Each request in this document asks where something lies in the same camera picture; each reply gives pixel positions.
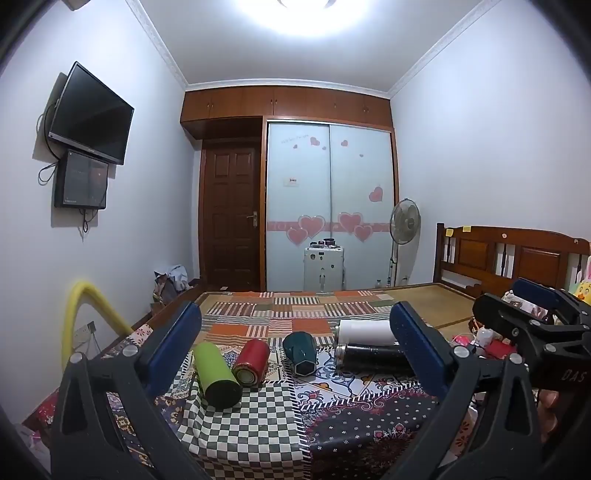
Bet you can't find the dark green faceted cup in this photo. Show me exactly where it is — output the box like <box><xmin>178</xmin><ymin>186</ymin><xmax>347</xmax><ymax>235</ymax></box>
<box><xmin>282</xmin><ymin>331</ymin><xmax>317</xmax><ymax>376</ymax></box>

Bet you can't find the person's right hand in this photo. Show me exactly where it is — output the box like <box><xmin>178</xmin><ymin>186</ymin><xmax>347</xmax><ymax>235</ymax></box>
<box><xmin>537</xmin><ymin>388</ymin><xmax>563</xmax><ymax>437</ymax></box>

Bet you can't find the red cup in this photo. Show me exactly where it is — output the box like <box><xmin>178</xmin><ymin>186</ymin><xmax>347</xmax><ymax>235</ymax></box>
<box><xmin>231</xmin><ymin>339</ymin><xmax>271</xmax><ymax>389</ymax></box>

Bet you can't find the black television cable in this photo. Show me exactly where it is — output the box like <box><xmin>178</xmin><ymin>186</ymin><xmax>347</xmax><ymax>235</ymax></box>
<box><xmin>36</xmin><ymin>102</ymin><xmax>62</xmax><ymax>186</ymax></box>

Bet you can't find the red cloth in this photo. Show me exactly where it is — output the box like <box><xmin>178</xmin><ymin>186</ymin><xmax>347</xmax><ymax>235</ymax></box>
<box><xmin>454</xmin><ymin>333</ymin><xmax>509</xmax><ymax>361</ymax></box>

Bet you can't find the standing fan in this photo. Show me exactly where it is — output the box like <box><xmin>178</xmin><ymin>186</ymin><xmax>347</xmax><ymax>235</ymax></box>
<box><xmin>389</xmin><ymin>198</ymin><xmax>422</xmax><ymax>289</ymax></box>

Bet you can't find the wall socket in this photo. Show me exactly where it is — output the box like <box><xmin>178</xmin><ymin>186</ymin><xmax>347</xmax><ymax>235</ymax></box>
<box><xmin>69</xmin><ymin>320</ymin><xmax>97</xmax><ymax>345</ymax></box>

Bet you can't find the straw bed mat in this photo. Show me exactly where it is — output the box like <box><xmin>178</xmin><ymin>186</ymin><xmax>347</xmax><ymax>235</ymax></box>
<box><xmin>382</xmin><ymin>283</ymin><xmax>477</xmax><ymax>329</ymax></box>

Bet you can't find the small wall-mounted monitor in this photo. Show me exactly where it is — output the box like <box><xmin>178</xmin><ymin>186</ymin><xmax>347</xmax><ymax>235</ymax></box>
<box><xmin>54</xmin><ymin>148</ymin><xmax>110</xmax><ymax>210</ymax></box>

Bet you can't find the wooden bed headboard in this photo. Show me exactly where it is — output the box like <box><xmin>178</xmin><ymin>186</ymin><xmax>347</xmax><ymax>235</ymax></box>
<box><xmin>436</xmin><ymin>222</ymin><xmax>591</xmax><ymax>297</ymax></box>

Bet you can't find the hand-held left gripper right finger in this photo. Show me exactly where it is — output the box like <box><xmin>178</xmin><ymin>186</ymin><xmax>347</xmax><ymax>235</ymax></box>
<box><xmin>389</xmin><ymin>301</ymin><xmax>588</xmax><ymax>480</ymax></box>

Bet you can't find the yellow foam tube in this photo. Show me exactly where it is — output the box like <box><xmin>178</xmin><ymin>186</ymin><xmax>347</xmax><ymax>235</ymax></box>
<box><xmin>62</xmin><ymin>279</ymin><xmax>135</xmax><ymax>360</ymax></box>

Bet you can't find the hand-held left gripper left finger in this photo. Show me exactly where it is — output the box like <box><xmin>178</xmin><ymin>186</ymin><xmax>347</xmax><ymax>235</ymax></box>
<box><xmin>48</xmin><ymin>301</ymin><xmax>208</xmax><ymax>480</ymax></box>

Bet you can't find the brown wooden door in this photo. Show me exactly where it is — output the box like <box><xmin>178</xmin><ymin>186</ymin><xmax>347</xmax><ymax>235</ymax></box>
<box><xmin>199</xmin><ymin>137</ymin><xmax>264</xmax><ymax>289</ymax></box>

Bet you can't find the black cup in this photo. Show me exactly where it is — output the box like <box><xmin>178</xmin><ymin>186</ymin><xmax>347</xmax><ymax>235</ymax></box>
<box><xmin>335</xmin><ymin>342</ymin><xmax>415</xmax><ymax>371</ymax></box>

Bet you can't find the yellow plush toy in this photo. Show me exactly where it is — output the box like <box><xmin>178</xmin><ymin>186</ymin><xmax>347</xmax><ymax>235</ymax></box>
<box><xmin>570</xmin><ymin>255</ymin><xmax>591</xmax><ymax>302</ymax></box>

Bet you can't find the wall-mounted television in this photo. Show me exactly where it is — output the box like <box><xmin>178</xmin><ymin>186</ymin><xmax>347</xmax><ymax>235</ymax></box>
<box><xmin>48</xmin><ymin>61</ymin><xmax>136</xmax><ymax>166</ymax></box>

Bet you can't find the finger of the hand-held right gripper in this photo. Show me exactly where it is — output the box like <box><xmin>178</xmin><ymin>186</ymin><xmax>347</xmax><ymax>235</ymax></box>
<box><xmin>514</xmin><ymin>277</ymin><xmax>583</xmax><ymax>324</ymax></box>
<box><xmin>472</xmin><ymin>293</ymin><xmax>591</xmax><ymax>358</ymax></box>

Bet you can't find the round ceiling lamp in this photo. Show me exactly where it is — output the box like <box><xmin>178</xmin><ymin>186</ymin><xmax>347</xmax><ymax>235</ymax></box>
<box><xmin>235</xmin><ymin>0</ymin><xmax>366</xmax><ymax>34</ymax></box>

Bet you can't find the white cup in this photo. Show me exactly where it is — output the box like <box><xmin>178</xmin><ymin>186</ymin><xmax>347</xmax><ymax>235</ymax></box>
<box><xmin>334</xmin><ymin>318</ymin><xmax>398</xmax><ymax>346</ymax></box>

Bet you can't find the patchwork blanket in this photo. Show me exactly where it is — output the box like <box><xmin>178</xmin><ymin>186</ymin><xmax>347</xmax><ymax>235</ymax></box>
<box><xmin>25</xmin><ymin>290</ymin><xmax>478</xmax><ymax>480</ymax></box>

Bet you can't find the wooden wardrobe with sliding doors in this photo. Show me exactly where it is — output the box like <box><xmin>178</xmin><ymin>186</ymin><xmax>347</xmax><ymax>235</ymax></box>
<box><xmin>180</xmin><ymin>85</ymin><xmax>400</xmax><ymax>293</ymax></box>

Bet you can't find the pile of clothes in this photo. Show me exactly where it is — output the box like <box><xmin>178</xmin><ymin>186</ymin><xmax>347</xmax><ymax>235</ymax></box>
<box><xmin>150</xmin><ymin>264</ymin><xmax>190</xmax><ymax>308</ymax></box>

